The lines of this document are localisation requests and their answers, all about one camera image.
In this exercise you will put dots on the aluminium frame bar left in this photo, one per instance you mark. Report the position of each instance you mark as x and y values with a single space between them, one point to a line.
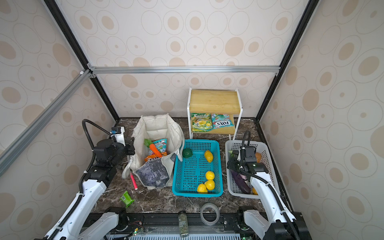
28 135

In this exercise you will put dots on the yellow toy lemon upper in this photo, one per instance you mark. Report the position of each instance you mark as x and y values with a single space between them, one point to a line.
208 156

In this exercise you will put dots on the spice jar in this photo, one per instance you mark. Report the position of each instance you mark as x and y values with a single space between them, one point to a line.
183 224

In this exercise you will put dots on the white plastic basket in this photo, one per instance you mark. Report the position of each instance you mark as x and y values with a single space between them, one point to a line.
261 148

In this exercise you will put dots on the purple toy eggplant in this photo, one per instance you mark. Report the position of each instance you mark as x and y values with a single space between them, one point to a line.
241 183

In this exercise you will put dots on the yellow lemon right lower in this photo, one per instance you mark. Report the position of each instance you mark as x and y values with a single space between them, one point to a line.
210 185

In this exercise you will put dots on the white wire shelf rack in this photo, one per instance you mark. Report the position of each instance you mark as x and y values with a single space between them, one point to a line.
216 102

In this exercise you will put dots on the pink marker pen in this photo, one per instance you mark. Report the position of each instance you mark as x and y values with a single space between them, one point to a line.
133 181

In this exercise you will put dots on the aluminium frame bar back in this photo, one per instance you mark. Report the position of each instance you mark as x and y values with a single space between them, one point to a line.
178 70

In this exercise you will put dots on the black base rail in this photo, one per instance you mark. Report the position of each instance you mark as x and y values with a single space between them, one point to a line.
230 222

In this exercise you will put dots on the green small packet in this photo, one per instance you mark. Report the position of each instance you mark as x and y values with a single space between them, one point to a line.
126 199

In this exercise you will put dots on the green lemon candy bag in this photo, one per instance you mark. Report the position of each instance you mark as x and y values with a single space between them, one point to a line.
201 122

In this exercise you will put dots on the teal mint candy bag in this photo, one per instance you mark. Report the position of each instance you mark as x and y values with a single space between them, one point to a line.
161 145

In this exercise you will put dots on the white canvas grocery bag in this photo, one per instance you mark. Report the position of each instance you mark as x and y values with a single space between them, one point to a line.
158 172

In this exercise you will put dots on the toy carrot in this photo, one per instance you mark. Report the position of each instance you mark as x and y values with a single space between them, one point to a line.
153 149

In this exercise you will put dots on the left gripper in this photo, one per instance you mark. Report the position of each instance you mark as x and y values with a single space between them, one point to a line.
130 145

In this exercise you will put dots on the teal Fox's candy bag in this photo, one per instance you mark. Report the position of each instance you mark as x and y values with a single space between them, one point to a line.
221 121

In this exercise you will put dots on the yellow lemon bottom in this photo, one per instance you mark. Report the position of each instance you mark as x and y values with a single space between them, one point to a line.
202 189

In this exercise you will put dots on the yellow toy mango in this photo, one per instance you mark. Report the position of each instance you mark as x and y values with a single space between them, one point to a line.
254 190

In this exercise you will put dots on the green toy pepper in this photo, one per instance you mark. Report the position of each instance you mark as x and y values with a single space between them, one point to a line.
187 153

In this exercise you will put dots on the yellow lemon middle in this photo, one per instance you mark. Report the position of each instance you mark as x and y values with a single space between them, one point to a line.
210 175

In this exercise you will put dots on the teal plastic basket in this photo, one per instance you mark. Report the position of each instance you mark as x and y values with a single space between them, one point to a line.
190 172

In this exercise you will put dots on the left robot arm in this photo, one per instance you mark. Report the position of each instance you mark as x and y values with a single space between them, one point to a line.
92 185

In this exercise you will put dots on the orange fruit candy bag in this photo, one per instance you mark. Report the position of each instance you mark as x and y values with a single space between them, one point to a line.
152 157

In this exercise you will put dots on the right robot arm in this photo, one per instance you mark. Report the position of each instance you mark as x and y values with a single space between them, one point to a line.
270 198

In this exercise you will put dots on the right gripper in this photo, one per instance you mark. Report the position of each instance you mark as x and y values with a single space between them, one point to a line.
232 162

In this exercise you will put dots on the aluminium frame bar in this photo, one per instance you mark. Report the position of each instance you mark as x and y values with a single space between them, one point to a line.
178 70
28 135

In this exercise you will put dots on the clear tape roll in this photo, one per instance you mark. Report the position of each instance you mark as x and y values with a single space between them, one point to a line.
210 213

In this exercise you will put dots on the toy potato brown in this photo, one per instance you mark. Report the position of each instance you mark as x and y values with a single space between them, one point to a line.
258 157

